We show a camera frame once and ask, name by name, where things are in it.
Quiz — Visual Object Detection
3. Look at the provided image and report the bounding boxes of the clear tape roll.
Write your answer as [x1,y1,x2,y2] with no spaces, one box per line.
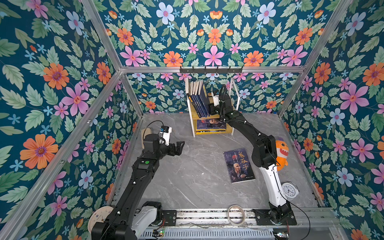
[226,205,246,227]

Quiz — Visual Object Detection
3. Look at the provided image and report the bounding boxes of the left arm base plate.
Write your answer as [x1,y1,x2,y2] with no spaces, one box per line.
[161,210,178,227]

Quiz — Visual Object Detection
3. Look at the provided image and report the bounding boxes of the beige glasses case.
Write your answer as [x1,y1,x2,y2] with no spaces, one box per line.
[141,128,152,149]

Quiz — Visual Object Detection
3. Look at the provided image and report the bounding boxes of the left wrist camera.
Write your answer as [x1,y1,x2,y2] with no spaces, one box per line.
[159,126,172,146]

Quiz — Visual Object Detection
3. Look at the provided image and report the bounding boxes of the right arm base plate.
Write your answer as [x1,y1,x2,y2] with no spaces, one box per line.
[252,209,298,226]

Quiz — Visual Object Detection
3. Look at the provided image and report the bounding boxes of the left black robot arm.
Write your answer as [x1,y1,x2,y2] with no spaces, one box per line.
[91,134,185,240]

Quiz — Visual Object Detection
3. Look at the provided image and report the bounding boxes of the dark book leaning on shelf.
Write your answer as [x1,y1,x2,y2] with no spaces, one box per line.
[185,78,192,115]

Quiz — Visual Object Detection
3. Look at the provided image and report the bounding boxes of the beige round wall clock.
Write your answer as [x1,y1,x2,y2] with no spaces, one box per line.
[88,206,114,233]

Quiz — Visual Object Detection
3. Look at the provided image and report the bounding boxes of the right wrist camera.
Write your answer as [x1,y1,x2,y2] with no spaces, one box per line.
[211,91,220,107]

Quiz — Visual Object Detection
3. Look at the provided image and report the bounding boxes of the orange shark plush toy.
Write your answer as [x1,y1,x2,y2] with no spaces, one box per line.
[276,140,289,171]

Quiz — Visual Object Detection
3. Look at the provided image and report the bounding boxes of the black hook rail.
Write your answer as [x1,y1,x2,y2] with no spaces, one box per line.
[179,66,243,75]

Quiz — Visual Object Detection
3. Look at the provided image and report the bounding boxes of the white alarm clock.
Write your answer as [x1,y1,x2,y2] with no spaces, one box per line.
[282,182,300,201]

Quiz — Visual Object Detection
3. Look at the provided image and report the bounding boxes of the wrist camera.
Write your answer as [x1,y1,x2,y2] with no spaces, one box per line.
[159,126,172,146]
[211,91,220,107]

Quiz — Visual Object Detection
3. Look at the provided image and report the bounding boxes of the navy book yellow label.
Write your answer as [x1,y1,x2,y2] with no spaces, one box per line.
[189,82,199,117]

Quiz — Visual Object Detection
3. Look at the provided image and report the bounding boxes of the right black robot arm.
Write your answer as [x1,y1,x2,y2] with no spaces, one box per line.
[210,85,293,225]

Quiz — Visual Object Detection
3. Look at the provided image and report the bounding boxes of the yellow cartoon cover book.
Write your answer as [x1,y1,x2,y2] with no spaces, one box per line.
[196,130,227,135]

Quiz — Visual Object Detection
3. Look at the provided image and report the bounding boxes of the dark old man cover book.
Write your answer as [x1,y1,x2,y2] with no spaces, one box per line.
[223,148,256,184]

